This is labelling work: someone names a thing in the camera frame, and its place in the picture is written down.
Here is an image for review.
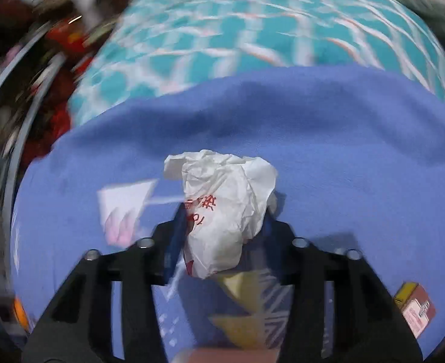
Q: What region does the white paper wrapper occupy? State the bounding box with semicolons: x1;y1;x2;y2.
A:
164;149;278;280

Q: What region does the blue printed blanket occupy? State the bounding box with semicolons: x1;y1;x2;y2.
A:
11;64;445;363

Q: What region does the yellow and pink carton box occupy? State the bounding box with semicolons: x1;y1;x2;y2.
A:
393;282;437;339

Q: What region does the teal patterned bedspread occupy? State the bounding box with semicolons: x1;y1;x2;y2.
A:
67;0;445;125

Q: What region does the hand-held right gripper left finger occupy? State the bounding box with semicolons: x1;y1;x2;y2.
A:
21;206;193;363

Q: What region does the red gift box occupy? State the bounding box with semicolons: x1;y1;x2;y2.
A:
44;19;94;72

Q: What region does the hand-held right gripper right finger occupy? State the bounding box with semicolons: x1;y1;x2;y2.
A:
241;212;423;363

